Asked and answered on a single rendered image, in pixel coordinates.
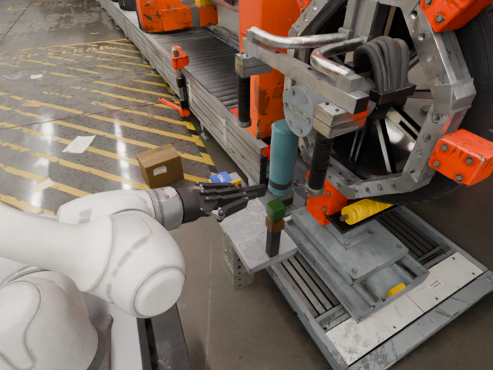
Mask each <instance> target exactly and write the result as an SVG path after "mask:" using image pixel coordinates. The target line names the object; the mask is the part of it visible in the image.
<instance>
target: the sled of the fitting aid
mask: <svg viewBox="0 0 493 370"><path fill-rule="evenodd" d="M283 230H284V232H286V233H287V235H288V236H289V237H290V238H291V240H292V241H293V242H294V244H295V245H296V246H297V250H298V251H299V252H300V253H301V254H302V256H303V257H304V258H305V260H306V261H307V262H308V264H309V265H310V266H311V267H312V268H313V269H314V270H315V272H316V273H317V274H318V276H319V277H320V278H321V279H322V281H323V282H324V283H325V284H326V285H327V287H328V288H329V289H330V290H331V292H332V293H333V294H334V295H335V296H336V297H337V299H338V300H339V301H340V303H341V304H342V305H343V307H344V308H345V309H346V310H347V311H348V312H349V313H350V315H351V316H352V317H353V319H354V320H355V321H356V322H357V324H359V323H360V322H362V321H364V320H365V319H367V318H368V317H369V316H372V315H373V314H374V313H376V312H378V311H380V310H381V309H382V308H384V307H386V306H387V305H389V304H390V303H391V302H394V301H395V300H397V299H398V298H399V297H402V296H403V295H405V294H406V293H408V292H409V291H411V290H412V289H414V288H416V287H417V286H419V285H420V284H421V283H423V282H424V281H425V279H426V278H427V277H428V275H429V274H430V272H429V271H428V270H427V269H426V268H425V267H424V266H423V265H422V264H420V263H419V262H418V261H417V260H416V259H415V258H413V257H412V256H411V255H410V254H408V253H407V254H406V256H404V257H403V258H401V259H399V260H397V261H396V262H394V263H392V264H390V265H389V266H386V267H385V268H383V269H381V270H380V271H378V272H376V273H375V274H373V275H371V276H369V277H367V278H365V279H364V280H362V281H360V282H358V283H357V284H355V285H353V286H350V285H349V284H348V282H347V281H346V280H345V279H344V278H343V276H342V275H341V274H340V273H339V272H338V271H337V270H336V269H335V268H334V267H333V266H332V264H331V263H330V262H329V261H328V260H327V258H326V257H325V256H324V255H323V254H322V253H321V251H320V250H319V249H318V248H317V247H316V246H315V245H314V244H313V243H312V242H311V240H310V239H309V238H308V237H307V236H306V235H305V233H304V232H303V231H302V230H301V229H300V227H299V226H298V225H297V224H296V223H295V222H294V221H293V220H292V219H289V220H286V221H285V224H284V229H283Z"/></svg>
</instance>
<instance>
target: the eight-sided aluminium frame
mask: <svg viewBox="0 0 493 370"><path fill-rule="evenodd" d="M344 1H345V0H312V1H311V2H310V4H309V5H308V6H307V8H306V9H305V11H304V12H303V13H302V14H301V15H300V17H299V18H298V20H297V21H296V22H295V24H293V25H292V26H291V29H290V30H289V32H288V36H289V37H301V36H310V35H314V34H315V33H316V32H317V31H318V30H319V29H320V28H321V27H322V26H323V25H324V24H325V23H326V21H327V20H328V19H329V18H330V17H331V16H332V15H333V13H334V12H335V11H336V10H337V9H338V8H339V7H340V5H341V4H342V3H343V2H344ZM377 1H379V3H381V4H388V5H391V6H395V7H400V8H401V10H402V13H403V16H404V19H405V21H406V25H407V27H408V29H409V33H410V35H411V37H412V41H413V43H414V45H415V49H416V52H417V55H418V57H419V60H420V63H421V65H422V68H423V71H424V74H425V76H426V79H427V82H428V85H429V87H430V90H431V94H432V95H433V98H434V101H433V103H432V105H431V108H430V109H429V112H428V114H427V117H426V119H425V122H424V124H423V126H422V128H421V130H420V133H419V135H418V137H417V140H416V142H415V145H414V147H413V149H412V152H411V153H410V155H409V158H408V160H407V163H406V165H405V168H404V169H403V172H402V173H396V174H392V175H385V176H381V177H377V178H371V179H367V180H362V179H360V178H359V177H357V176H356V175H355V174H353V173H352V172H351V171H350V170H348V169H347V168H346V167H344V166H343V165H342V164H341V163H340V162H338V161H337V160H336V159H334V158H333V157H331V156H330V160H329V165H328V170H327V173H326V180H327V181H328V182H329V183H330V184H331V185H333V187H335V188H336V189H337V190H338V191H339V192H341V195H344V196H345V197H347V198H348V199H349V200H350V199H354V200H355V199H357V198H362V197H373V196H379V195H390V194H395V193H401V194H403V193H404V192H412V191H414V190H416V189H419V188H420V187H422V186H425V185H426V184H429V183H430V181H431V179H432V177H433V176H434V175H435V171H436V170H435V169H433V168H432V167H429V166H428V165H427V162H428V160H429V158H430V156H431V153H432V151H433V149H434V147H435V145H436V143H437V141H438V139H439V138H440V137H442V136H444V135H446V134H449V133H452V132H454V131H457V129H458V128H459V126H460V124H461V122H462V120H463V118H464V116H465V115H466V113H467V110H468V109H469V108H471V106H472V101H473V99H474V97H475V95H476V90H475V87H474V84H473V79H474V78H471V76H470V73H469V71H468V68H467V65H466V62H465V60H464V57H463V54H462V52H461V49H460V46H459V43H458V40H457V38H456V35H455V32H454V30H450V31H446V32H440V33H439V32H438V33H436V32H434V30H433V29H432V28H431V25H430V23H429V22H428V19H427V17H426V16H425V14H424V12H423V11H422V9H421V8H420V5H419V2H420V0H377ZM425 35H426V37H425ZM447 53H448V54H447ZM287 55H289V56H291V57H293V58H295V59H297V60H299V61H301V62H303V63H305V64H307V65H308V60H309V55H310V48H304V49H287ZM433 57H434V59H433ZM455 75H456V76H455ZM441 79H442V81H441ZM298 84H300V83H298V82H297V81H295V80H293V79H291V78H290V77H288V76H286V75H285V82H284V91H283V93H282V96H283V103H284V98H285V94H286V92H287V91H288V89H289V88H290V87H292V86H295V85H298ZM314 143H315V135H314V134H313V135H310V136H308V137H299V148H300V151H301V155H302V157H303V159H304V161H305V162H306V163H307V165H308V166H309V165H310V164H311V160H312V156H313V148H314Z"/></svg>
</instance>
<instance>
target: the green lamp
mask: <svg viewBox="0 0 493 370"><path fill-rule="evenodd" d="M285 212H286V205H285V204H284V203H283V202H282V201H281V200H280V199H279V198H277V199H275V200H272V201H269V202H267V204H266V213H267V214H268V216H269V217H270V218H271V220H272V221H276V220H279V219H281V218H283V217H285Z"/></svg>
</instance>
